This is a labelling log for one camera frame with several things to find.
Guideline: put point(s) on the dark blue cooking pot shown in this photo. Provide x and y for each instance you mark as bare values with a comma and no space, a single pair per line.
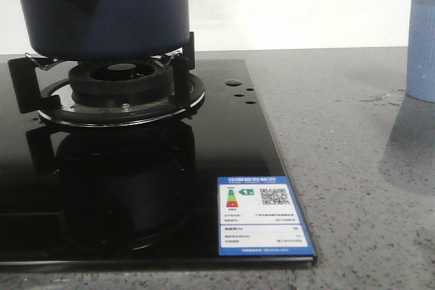
105,29

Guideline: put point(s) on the light blue ribbed cup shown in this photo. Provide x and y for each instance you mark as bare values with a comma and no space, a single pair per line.
420,55

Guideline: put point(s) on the black metal pot support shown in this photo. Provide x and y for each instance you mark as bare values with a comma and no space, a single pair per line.
56,105

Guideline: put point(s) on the blue white energy label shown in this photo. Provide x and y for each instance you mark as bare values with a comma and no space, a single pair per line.
259,216

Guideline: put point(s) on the black gas burner head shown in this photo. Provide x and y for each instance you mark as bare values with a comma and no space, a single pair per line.
113,83

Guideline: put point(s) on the black glass gas stove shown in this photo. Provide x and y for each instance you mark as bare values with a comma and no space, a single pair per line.
132,198

